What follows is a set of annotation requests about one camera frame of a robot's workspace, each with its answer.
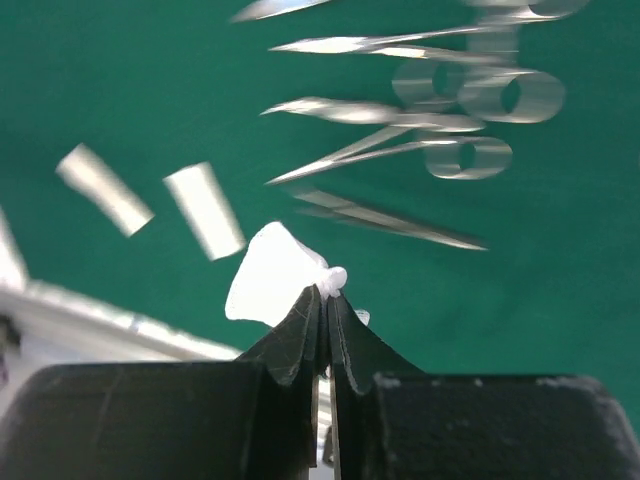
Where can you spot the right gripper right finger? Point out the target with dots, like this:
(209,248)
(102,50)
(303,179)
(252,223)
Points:
(393,421)

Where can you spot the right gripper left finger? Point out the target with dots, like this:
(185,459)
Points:
(250,418)

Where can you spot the green surgical drape cloth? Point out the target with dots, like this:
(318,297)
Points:
(154,86)

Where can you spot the steel tweezers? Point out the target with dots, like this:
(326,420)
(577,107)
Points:
(330,206)

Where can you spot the right white paper strip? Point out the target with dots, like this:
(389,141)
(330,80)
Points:
(207,212)

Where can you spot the white paper strip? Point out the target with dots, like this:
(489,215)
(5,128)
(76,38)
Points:
(85,172)
(207,212)

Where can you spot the long steel scissors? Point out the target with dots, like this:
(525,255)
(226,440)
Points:
(446,157)

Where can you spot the left white paper strip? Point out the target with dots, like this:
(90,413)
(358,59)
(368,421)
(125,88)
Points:
(85,172)

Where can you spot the curved steel forceps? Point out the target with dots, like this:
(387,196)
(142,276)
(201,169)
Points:
(427,90)

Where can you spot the top steel scissors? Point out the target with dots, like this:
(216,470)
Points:
(494,11)

